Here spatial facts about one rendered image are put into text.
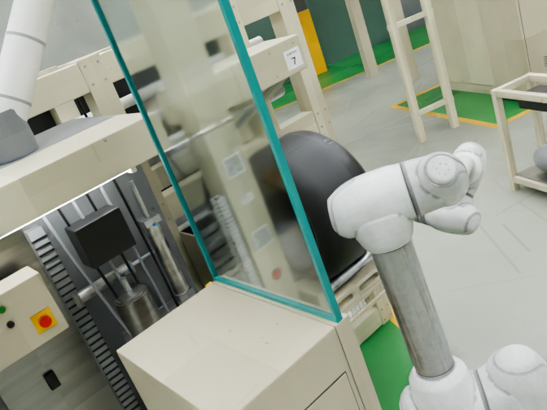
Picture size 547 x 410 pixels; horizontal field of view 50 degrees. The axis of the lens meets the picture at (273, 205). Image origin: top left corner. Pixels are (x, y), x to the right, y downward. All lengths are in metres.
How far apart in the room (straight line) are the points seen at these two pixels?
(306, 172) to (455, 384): 0.90
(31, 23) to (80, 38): 9.05
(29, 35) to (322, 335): 1.30
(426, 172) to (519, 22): 5.07
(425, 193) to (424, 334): 0.37
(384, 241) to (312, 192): 0.75
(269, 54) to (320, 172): 0.61
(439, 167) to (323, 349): 0.49
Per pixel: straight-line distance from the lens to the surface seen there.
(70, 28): 11.10
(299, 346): 1.39
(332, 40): 12.14
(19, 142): 1.99
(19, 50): 2.04
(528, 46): 6.38
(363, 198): 1.31
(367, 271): 2.40
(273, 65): 2.47
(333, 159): 2.14
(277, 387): 1.34
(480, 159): 1.90
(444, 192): 1.29
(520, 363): 1.59
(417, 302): 1.44
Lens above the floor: 2.06
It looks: 21 degrees down
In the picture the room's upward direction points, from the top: 21 degrees counter-clockwise
